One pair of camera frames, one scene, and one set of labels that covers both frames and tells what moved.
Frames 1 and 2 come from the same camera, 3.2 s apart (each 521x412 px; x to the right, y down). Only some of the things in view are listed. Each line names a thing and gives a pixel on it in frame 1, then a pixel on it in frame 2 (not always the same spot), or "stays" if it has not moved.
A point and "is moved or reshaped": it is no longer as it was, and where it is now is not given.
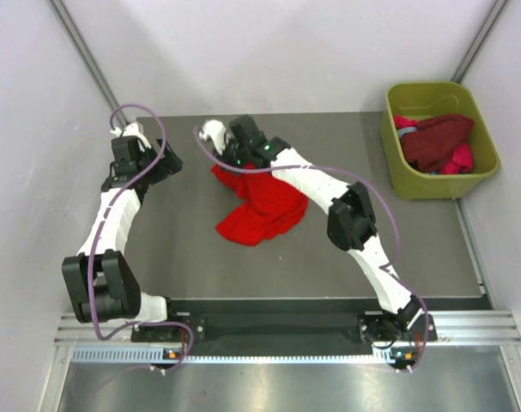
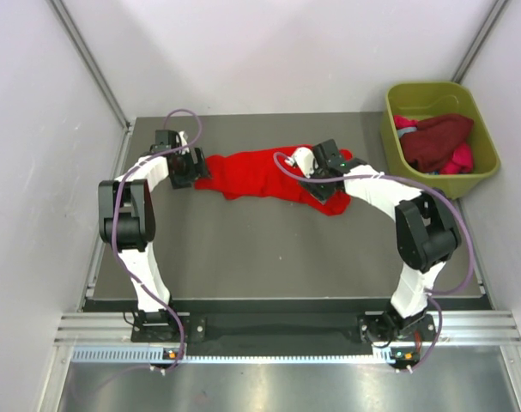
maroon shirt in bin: x=430 y=146 stays
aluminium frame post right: x=480 y=39 stays
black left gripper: x=169 y=165 -> x=196 y=171
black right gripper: x=229 y=142 -> x=322 y=195
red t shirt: x=270 y=207 is moved or reshaped
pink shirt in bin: x=462 y=161 stays
